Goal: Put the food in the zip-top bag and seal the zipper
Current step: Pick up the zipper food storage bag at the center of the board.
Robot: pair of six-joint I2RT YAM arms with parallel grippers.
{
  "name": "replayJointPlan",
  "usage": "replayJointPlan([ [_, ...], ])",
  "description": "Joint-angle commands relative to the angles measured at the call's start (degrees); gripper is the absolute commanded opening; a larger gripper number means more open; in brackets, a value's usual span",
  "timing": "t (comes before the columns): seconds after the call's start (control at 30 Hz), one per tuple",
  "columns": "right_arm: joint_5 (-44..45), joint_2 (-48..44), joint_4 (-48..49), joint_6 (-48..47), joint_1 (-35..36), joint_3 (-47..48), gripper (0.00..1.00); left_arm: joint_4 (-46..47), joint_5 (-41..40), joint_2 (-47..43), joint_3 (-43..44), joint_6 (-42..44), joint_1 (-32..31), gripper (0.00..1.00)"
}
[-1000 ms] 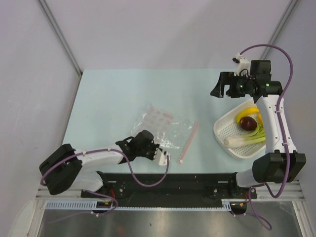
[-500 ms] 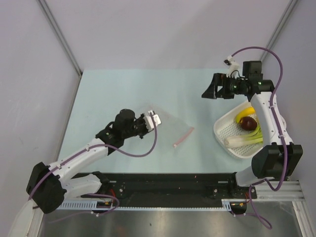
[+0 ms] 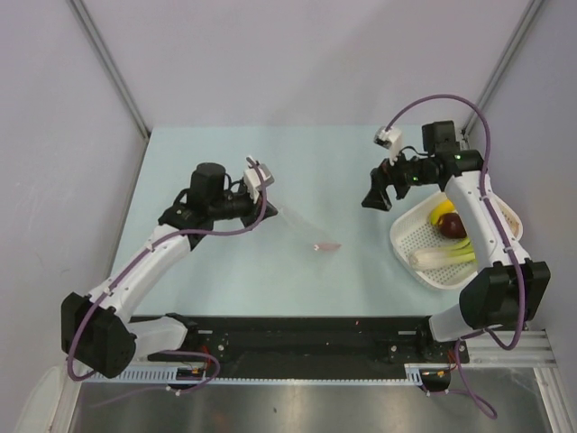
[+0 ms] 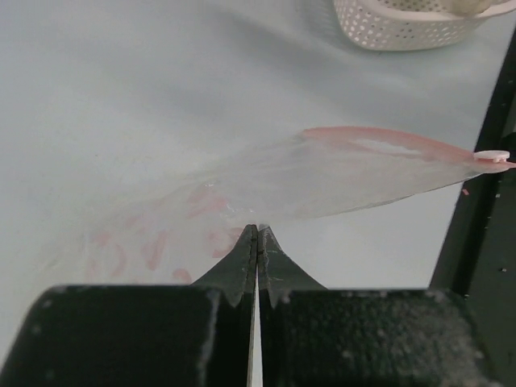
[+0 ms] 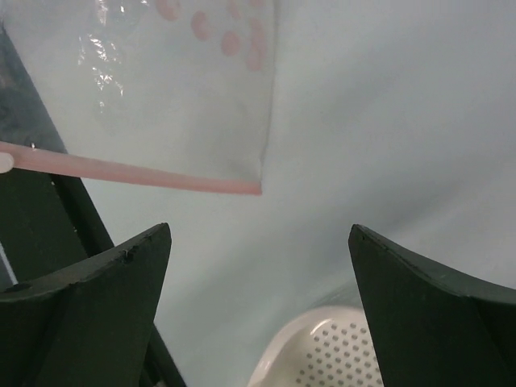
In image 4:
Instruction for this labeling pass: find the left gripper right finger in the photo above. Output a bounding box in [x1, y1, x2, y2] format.
[257, 227, 496, 386]

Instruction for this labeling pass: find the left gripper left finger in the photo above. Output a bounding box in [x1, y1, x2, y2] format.
[15, 225, 256, 386]

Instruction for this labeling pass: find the clear zip top bag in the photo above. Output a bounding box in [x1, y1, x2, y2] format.
[79, 127, 515, 284]

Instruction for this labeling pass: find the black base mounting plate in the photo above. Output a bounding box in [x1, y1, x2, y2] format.
[429, 36, 515, 298]

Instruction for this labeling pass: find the white perforated plastic basket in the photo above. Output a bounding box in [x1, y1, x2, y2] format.
[332, 0, 515, 52]

